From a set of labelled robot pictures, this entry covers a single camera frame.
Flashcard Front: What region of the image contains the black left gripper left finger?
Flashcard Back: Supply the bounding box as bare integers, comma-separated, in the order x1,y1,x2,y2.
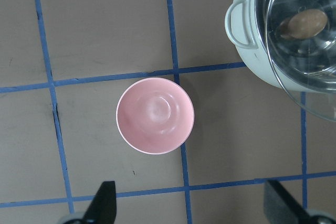
82,181,117,224

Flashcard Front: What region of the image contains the clear glass pot lid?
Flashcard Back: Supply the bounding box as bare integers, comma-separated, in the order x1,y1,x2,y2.
256,0,335,121

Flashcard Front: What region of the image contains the pale green pot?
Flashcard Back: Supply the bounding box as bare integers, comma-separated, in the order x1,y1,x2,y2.
224,0,336,93

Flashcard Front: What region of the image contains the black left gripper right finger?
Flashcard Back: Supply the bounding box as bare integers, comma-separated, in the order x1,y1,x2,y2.
263,180,310,223

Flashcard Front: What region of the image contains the pink bowl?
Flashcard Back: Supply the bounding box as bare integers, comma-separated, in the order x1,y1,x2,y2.
116,78,195,155

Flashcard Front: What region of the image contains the brown egg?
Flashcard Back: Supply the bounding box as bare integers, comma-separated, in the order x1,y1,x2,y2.
279,9,328,40

